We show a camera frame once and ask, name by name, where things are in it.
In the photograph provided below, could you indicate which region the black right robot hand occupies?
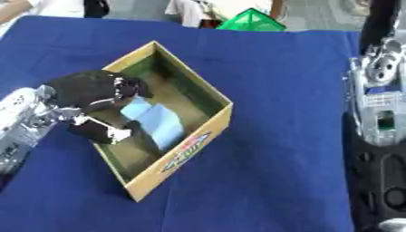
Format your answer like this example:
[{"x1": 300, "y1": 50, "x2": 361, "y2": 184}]
[{"x1": 358, "y1": 0, "x2": 405, "y2": 56}]

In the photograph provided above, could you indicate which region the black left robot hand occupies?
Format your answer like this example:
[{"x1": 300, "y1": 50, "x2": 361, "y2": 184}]
[{"x1": 43, "y1": 70, "x2": 156, "y2": 145}]

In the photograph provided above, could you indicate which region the tan cardboard box green inside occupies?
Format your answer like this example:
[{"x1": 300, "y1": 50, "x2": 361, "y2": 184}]
[{"x1": 92, "y1": 40, "x2": 235, "y2": 203}]

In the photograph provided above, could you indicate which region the light blue block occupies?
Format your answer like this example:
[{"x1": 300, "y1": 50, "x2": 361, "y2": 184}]
[{"x1": 119, "y1": 95, "x2": 188, "y2": 151}]

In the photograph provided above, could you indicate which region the person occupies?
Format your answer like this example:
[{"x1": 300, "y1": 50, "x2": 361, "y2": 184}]
[
  {"x1": 0, "y1": 0, "x2": 111, "y2": 38},
  {"x1": 163, "y1": 0, "x2": 285, "y2": 29}
]

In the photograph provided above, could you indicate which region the green pyramid toy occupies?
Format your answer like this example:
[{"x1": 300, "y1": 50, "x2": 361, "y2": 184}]
[{"x1": 214, "y1": 7, "x2": 287, "y2": 32}]

